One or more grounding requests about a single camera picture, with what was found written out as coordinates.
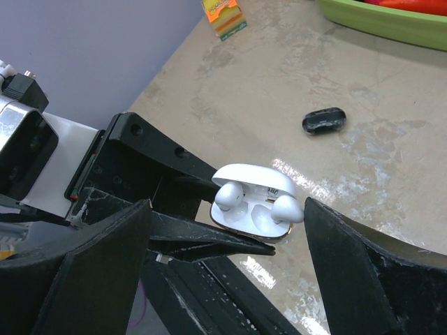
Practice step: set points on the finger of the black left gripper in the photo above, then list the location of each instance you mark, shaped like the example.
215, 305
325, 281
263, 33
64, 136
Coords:
192, 241
132, 160

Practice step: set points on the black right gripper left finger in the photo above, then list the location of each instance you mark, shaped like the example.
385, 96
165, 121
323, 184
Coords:
84, 283

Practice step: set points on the orange yellow sponge pack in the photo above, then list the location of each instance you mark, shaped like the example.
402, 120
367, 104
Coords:
225, 17

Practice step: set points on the green plastic basket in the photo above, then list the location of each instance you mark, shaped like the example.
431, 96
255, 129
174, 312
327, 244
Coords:
409, 27

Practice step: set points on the white earbud charging case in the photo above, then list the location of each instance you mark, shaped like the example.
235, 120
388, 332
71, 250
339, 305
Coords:
261, 186

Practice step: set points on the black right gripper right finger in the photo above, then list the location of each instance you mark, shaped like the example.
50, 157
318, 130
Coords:
370, 282

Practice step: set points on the orange carrot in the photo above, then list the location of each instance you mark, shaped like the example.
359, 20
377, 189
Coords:
432, 7

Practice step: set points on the white earbud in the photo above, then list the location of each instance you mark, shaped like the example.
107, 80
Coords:
229, 196
286, 209

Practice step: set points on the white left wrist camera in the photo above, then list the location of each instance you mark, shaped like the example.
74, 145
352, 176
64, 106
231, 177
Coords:
42, 155

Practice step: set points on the black earbud charging case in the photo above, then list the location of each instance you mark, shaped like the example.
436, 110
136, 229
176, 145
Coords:
323, 121

